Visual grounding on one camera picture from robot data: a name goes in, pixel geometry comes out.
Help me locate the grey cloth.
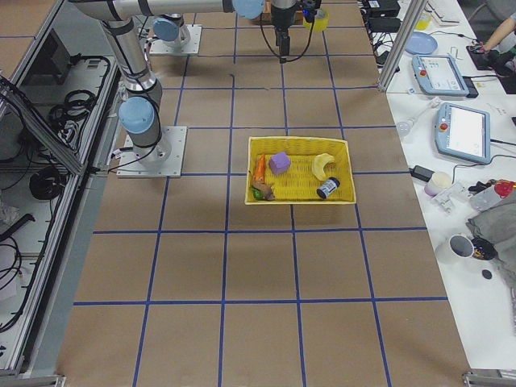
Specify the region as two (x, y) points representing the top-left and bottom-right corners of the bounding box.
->
(466, 202), (515, 288)

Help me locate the far teach pendant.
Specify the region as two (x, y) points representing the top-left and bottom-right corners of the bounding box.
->
(411, 55), (469, 97)

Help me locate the teach pendant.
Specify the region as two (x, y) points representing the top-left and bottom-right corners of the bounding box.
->
(411, 55), (469, 97)
(434, 102), (491, 164)

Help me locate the yellow toy banana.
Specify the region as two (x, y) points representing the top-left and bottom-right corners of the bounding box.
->
(311, 153), (335, 181)

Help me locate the purple foam cube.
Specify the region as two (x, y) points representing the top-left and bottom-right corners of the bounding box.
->
(268, 152), (291, 176)

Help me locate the white purple cup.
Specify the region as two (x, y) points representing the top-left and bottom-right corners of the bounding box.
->
(424, 172), (452, 197)

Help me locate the orange toy carrot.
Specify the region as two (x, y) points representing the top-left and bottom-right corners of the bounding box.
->
(253, 154), (267, 182)

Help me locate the brown toy animal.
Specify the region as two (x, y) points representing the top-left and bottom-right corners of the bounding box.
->
(252, 181), (276, 201)

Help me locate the yellow plastic basket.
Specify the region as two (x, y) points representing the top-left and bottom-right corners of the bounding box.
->
(244, 136), (356, 205)

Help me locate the aluminium frame post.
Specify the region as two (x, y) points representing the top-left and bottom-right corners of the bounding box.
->
(377, 0), (427, 92)

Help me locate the black power adapter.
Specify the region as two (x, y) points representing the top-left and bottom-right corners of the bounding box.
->
(409, 165), (435, 183)

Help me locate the black bowl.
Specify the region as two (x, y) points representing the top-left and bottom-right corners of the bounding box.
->
(472, 237), (498, 261)

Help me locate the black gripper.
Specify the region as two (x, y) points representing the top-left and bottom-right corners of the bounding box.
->
(270, 0), (297, 61)

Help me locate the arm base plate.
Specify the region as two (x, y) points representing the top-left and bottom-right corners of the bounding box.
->
(115, 126), (187, 178)
(148, 23), (202, 56)

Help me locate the white mug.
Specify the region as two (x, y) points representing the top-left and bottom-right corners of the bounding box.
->
(435, 234), (474, 264)

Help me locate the near teach pendant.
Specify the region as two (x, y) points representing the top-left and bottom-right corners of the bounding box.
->
(434, 102), (491, 164)

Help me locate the yellow tape roll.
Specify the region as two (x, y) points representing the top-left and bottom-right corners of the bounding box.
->
(303, 8), (329, 32)

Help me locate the blue plate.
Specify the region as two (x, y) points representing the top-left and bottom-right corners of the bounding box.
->
(405, 31), (438, 55)

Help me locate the black white can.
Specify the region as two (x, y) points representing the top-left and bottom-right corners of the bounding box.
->
(316, 177), (340, 200)

